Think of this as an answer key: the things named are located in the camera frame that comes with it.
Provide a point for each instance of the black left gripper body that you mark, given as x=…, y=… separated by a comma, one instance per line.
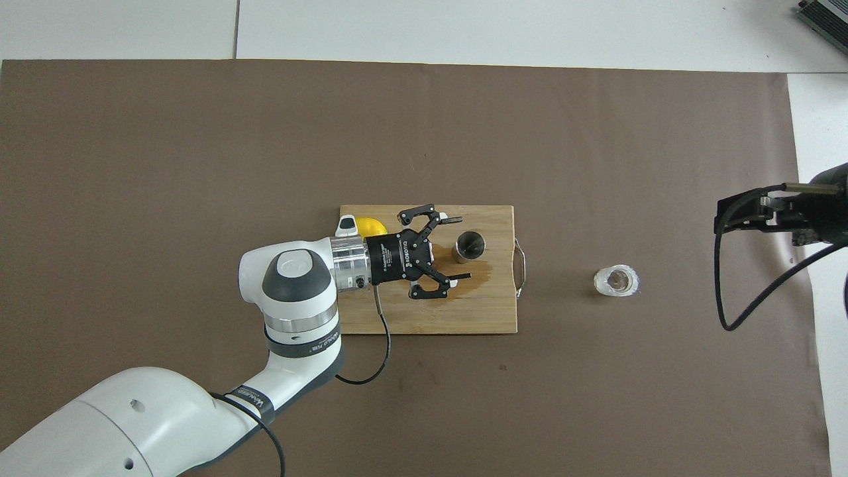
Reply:
x=397, y=258

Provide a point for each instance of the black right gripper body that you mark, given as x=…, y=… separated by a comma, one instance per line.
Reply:
x=828, y=212

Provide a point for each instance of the steel jigger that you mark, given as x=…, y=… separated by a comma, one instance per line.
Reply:
x=469, y=246

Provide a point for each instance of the small white ribbed cup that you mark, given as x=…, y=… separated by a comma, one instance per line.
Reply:
x=616, y=281

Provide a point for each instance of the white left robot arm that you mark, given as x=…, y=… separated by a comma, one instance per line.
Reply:
x=165, y=424

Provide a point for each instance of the yellow lemon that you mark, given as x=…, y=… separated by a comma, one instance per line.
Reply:
x=372, y=226

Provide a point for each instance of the wooden cutting board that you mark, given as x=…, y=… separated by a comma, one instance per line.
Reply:
x=490, y=311

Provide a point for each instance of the grey ribbed metal box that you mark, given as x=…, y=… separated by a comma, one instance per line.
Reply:
x=828, y=13

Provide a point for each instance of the brown paper table mat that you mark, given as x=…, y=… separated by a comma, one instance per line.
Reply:
x=199, y=165

